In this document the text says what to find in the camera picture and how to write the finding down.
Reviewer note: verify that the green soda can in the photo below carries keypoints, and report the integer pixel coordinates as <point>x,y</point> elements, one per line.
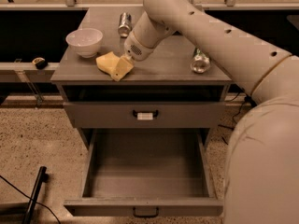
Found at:
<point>200,63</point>

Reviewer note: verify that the silver can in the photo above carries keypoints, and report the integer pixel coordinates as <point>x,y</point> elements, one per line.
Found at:
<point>125,24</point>

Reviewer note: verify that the white bowl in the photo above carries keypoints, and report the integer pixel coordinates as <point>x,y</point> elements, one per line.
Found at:
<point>86,42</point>

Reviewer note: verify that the black bar lower left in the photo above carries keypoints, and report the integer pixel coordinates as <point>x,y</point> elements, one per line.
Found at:
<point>40,179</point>

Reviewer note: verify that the open grey bottom drawer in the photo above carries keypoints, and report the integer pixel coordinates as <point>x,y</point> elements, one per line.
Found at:
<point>146,173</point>

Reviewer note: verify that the yellow sponge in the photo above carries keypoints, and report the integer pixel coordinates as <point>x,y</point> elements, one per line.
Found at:
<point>107,63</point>

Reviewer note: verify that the small black yellow object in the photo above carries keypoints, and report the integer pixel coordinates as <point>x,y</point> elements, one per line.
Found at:
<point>39,63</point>

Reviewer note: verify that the grey drawer cabinet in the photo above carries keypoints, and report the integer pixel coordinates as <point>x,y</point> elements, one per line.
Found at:
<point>165,76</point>

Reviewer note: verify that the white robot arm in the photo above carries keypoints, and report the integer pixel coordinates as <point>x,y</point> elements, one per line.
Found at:
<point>262,164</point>

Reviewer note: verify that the closed grey upper drawer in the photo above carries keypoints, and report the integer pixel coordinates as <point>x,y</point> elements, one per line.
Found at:
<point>144,114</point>

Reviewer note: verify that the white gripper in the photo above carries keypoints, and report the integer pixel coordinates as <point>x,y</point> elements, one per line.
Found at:
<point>135,50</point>

